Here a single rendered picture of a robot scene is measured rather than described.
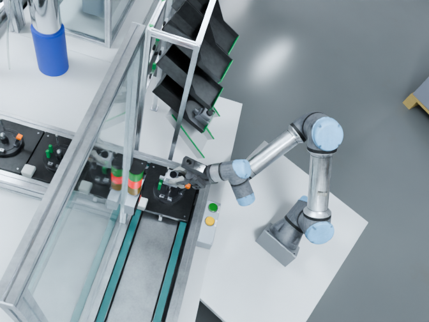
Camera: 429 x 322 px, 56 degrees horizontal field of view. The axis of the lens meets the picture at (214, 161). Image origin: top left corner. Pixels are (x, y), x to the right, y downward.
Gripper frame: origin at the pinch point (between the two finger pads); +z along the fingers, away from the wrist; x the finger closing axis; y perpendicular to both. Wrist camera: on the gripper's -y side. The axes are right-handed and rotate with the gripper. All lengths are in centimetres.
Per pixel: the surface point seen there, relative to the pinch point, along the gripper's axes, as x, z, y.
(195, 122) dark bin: 23.3, -9.3, -5.5
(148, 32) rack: 20, -21, -54
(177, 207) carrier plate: -6.7, 4.4, 14.6
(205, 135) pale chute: 32.9, -1.0, 13.7
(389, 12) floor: 368, -65, 208
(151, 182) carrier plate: 1.8, 15.1, 5.0
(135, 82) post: -20, -39, -63
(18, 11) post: 80, 88, -61
